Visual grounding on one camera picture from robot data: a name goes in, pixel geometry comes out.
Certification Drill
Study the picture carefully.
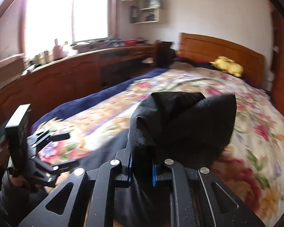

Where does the yellow plush toy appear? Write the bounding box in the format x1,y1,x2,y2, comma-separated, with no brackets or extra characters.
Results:
210,56,244,77

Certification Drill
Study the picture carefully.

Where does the navy blue bed sheet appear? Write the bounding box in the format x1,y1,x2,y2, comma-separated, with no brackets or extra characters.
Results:
31,68,169,134

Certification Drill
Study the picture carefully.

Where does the wooden wardrobe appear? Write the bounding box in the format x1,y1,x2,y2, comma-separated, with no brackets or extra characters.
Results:
271,10,284,116

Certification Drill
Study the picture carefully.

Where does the phone on left gripper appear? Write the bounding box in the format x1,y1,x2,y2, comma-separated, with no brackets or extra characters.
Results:
5,103,31,170

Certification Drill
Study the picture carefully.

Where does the person's left hand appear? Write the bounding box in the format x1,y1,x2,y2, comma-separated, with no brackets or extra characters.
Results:
7,173,38,194

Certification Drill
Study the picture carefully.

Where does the cardboard box with cloth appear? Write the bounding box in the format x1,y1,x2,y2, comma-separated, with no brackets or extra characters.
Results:
0,53,25,84

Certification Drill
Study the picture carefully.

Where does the long wooden desk cabinet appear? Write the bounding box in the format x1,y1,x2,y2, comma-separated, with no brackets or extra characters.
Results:
0,44,154,126

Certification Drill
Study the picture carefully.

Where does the dark denim jacket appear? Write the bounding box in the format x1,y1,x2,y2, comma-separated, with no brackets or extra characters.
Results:
80,92,237,226

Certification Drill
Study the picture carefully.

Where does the wooden desk chair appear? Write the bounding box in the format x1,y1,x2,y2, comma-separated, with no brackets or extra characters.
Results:
153,40,176,68

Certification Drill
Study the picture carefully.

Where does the pink thermos jug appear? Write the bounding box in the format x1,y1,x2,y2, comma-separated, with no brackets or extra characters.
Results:
53,38,63,61

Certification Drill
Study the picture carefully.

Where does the floral bed blanket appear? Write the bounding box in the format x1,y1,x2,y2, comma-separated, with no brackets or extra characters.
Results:
32,62,284,226

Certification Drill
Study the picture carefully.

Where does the red basket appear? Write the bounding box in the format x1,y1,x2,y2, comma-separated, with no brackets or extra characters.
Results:
123,40,137,47

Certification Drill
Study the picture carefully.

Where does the white wall shelf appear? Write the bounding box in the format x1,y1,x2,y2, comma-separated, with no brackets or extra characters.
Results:
130,0,162,24

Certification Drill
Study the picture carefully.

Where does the wooden bed headboard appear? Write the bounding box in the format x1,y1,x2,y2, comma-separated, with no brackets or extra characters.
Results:
178,32,265,88

